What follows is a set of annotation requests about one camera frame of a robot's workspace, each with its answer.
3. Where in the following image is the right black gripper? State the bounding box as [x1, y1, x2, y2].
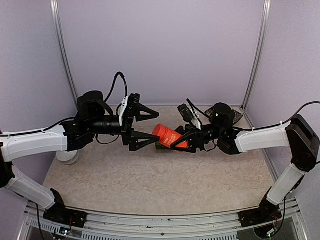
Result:
[164, 123, 224, 153]

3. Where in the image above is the aluminium frame post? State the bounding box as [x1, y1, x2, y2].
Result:
[50, 0, 79, 109]
[241, 0, 272, 108]

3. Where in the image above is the left aluminium frame post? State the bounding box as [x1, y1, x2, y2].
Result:
[50, 0, 79, 109]

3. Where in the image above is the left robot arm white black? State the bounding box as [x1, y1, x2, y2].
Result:
[0, 90, 160, 223]

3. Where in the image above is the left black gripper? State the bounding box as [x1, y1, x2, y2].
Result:
[87, 102, 160, 152]

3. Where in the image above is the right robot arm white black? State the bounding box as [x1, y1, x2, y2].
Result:
[170, 102, 320, 222]

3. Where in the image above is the green weekly pill organizer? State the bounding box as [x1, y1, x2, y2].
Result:
[155, 142, 171, 150]

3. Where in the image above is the orange pill bottle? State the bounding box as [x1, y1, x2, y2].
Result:
[152, 124, 183, 149]

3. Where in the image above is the white bowl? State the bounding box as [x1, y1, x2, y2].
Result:
[56, 150, 79, 165]

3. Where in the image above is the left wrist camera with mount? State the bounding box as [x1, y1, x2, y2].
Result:
[118, 93, 141, 127]

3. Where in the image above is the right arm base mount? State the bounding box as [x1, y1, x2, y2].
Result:
[238, 207, 283, 228]

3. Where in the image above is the black patterned square plate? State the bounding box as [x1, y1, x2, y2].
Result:
[204, 104, 243, 126]

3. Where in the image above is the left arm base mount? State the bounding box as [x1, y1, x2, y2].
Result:
[43, 207, 88, 228]

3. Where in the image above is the front aluminium rail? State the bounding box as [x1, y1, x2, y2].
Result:
[16, 198, 311, 240]

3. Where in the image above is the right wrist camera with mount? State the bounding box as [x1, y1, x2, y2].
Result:
[177, 103, 203, 130]

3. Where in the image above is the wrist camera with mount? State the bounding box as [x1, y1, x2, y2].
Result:
[118, 93, 141, 127]
[177, 103, 203, 130]

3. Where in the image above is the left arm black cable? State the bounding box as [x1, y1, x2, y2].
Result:
[103, 71, 130, 103]

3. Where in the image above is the right aluminium frame post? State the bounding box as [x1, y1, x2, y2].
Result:
[241, 0, 272, 108]

